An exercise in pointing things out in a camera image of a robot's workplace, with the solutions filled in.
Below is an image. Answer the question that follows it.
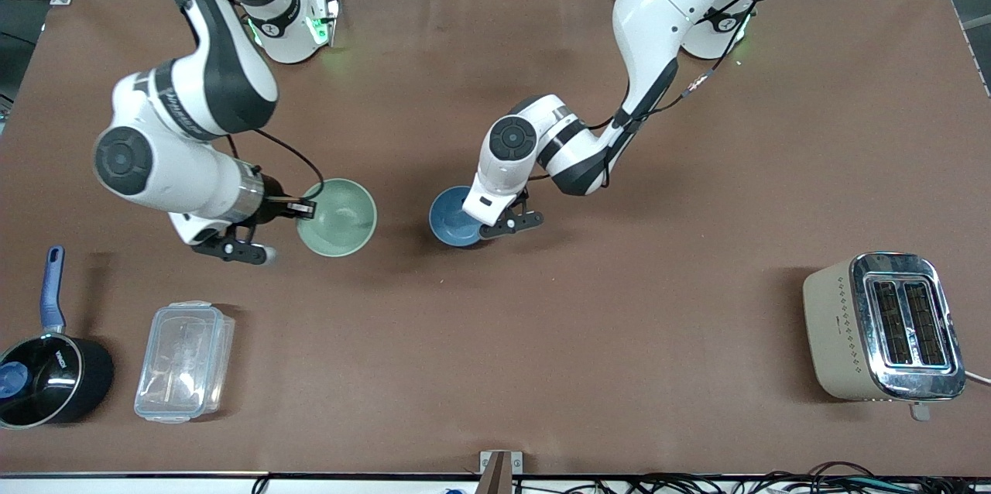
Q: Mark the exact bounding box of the black floor cable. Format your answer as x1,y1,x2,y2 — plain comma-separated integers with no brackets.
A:
763,461,880,494

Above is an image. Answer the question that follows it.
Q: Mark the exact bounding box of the green bowl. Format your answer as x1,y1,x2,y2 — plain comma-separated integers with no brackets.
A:
297,178,378,258

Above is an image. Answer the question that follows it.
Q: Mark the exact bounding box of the black saucepan blue handle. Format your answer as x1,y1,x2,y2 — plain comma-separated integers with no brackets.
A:
0,246,115,430

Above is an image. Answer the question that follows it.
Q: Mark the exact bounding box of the clear plastic food container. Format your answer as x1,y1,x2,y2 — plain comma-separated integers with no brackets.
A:
134,300,235,424

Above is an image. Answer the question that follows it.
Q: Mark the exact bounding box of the glass pot lid blue knob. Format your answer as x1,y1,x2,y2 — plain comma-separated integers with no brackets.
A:
0,334,83,427

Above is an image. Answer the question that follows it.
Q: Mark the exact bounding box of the metal clamp bracket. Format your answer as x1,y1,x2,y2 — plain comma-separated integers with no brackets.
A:
479,450,524,494

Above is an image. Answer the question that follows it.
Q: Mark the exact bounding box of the blue bowl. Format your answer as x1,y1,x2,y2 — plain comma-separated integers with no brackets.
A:
429,186,504,249

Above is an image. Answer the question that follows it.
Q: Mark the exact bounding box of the beige chrome toaster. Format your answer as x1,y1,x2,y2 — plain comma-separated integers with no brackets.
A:
802,252,967,422

